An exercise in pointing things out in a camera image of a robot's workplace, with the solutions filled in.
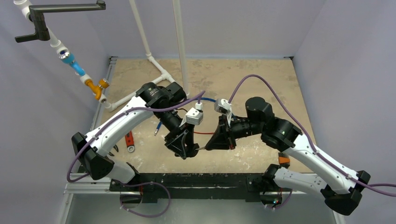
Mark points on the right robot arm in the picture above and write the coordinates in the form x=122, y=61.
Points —
x=339, y=186

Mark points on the orange pipe valve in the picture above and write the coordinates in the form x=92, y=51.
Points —
x=97, y=89

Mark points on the red handled wrench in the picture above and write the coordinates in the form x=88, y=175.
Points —
x=129, y=139

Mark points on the blue cable lock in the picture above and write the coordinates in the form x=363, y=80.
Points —
x=160, y=123

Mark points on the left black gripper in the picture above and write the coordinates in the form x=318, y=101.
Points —
x=175, y=139

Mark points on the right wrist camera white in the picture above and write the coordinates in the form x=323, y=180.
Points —
x=225, y=108

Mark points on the aluminium rail frame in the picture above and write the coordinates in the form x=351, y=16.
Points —
x=87, y=185

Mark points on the black pliers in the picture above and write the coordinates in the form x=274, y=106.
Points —
x=114, y=149

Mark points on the orange brush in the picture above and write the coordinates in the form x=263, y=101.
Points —
x=283, y=159

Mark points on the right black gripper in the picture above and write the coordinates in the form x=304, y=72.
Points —
x=226, y=132

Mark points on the blue pipe valve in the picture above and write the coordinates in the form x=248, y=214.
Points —
x=69, y=59

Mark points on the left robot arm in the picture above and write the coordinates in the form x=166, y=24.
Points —
x=92, y=149

